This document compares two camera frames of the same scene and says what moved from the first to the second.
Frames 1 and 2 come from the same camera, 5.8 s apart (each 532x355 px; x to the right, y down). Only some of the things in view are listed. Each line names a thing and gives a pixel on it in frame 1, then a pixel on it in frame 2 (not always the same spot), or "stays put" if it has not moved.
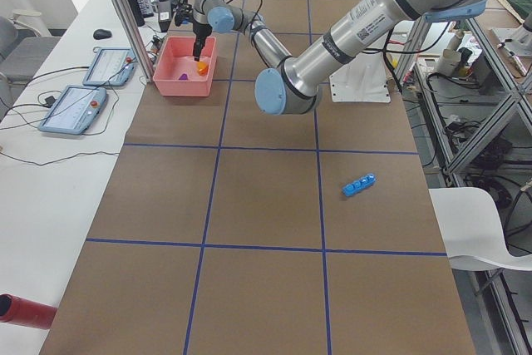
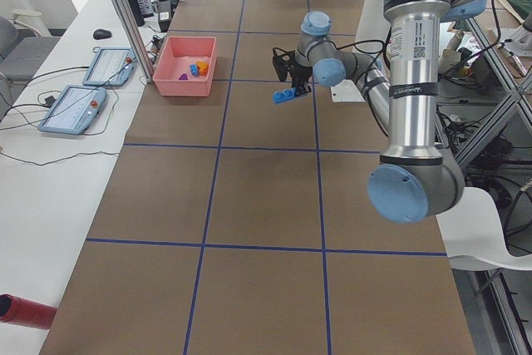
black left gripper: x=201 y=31 → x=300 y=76
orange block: x=202 y=68 stays put
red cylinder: x=23 y=312 stays put
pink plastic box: x=176 y=73 stays put
